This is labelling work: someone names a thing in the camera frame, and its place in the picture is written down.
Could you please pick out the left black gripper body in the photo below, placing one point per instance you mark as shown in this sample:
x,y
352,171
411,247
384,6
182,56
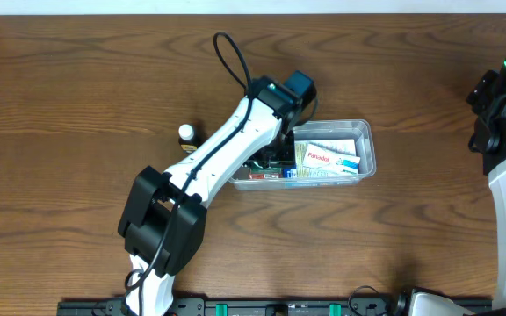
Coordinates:
x,y
272,154

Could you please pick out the red Panadol ActiFast box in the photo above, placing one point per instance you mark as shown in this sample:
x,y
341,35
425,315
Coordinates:
x,y
262,176

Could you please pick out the white Panadol box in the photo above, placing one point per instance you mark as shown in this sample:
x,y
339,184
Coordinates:
x,y
316,162

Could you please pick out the blue patch box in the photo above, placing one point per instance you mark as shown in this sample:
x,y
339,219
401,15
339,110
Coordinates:
x,y
338,146

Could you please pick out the dark syrup bottle white cap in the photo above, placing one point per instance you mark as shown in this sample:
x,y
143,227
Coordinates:
x,y
188,140

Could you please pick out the green Zam-Buk box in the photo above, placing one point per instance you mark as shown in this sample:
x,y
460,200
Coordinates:
x,y
266,168

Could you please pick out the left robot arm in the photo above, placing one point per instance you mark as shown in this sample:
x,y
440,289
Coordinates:
x,y
164,219

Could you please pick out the clear plastic container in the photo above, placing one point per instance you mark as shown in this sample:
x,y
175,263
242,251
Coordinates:
x,y
356,129

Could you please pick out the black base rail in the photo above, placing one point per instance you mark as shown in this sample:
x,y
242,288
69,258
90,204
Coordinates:
x,y
201,307

